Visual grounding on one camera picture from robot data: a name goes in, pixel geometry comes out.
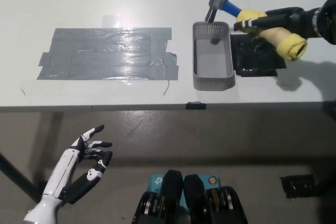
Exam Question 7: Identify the blue hammer with yellow cloth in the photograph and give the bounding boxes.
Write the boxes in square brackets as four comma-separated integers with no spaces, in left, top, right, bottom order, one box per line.
[204,0,308,62]

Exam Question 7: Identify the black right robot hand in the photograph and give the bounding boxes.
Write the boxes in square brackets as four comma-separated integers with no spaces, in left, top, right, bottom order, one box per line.
[233,6,320,40]

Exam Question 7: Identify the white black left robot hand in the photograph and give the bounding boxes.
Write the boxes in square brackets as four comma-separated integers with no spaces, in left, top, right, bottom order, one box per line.
[41,125,113,205]

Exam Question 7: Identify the grey duct tape patch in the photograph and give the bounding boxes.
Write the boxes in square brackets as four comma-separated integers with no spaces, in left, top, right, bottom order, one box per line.
[36,27,180,82]

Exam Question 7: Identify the black tape patch on floor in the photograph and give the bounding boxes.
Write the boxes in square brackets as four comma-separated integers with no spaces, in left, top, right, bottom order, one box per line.
[280,174,320,199]

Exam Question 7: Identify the black tape patch on desk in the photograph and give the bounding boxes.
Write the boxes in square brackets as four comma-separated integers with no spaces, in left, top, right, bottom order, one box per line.
[229,34,287,78]

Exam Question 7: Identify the grey plastic basket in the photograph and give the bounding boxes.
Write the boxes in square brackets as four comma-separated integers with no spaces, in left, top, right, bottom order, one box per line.
[192,21,235,91]

